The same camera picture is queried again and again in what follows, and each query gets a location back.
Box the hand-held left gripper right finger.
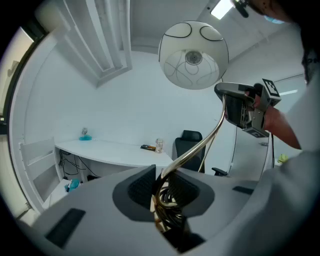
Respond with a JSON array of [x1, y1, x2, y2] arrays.
[[174, 167, 263, 253]]

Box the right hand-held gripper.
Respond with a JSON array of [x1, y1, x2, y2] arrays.
[[214, 78, 282, 138]]

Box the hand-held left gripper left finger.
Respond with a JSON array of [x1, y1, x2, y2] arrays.
[[24, 164, 176, 256]]

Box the brass lamp with glass globe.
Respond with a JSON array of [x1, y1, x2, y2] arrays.
[[149, 20, 230, 235]]

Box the person's right forearm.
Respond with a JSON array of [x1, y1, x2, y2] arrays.
[[264, 106, 302, 151]]

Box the white desk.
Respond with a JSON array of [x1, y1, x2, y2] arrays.
[[54, 138, 176, 169]]

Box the person's right hand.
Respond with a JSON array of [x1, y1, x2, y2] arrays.
[[244, 90, 261, 109]]

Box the teal cloth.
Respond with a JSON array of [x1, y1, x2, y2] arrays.
[[65, 177, 81, 193]]

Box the white door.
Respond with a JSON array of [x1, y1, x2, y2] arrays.
[[231, 123, 272, 176]]

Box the black office chair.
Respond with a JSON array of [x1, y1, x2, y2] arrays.
[[174, 129, 229, 177]]

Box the white shelf unit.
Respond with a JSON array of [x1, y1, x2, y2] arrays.
[[19, 136, 66, 215]]

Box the blue face mask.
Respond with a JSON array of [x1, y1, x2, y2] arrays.
[[262, 13, 286, 25]]

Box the ceiling light panel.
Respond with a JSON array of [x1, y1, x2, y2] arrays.
[[210, 0, 235, 20]]

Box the black-framed window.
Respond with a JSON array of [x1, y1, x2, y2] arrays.
[[0, 23, 51, 136]]

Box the tangled black cables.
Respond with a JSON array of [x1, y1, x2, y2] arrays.
[[58, 149, 101, 182]]

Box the right hand-held gripper cable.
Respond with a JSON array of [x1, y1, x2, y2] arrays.
[[270, 133, 275, 169]]

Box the black head-worn camera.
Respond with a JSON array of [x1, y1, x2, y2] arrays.
[[231, 0, 251, 19]]

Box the white slatted frame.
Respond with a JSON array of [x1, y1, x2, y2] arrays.
[[61, 0, 133, 88]]

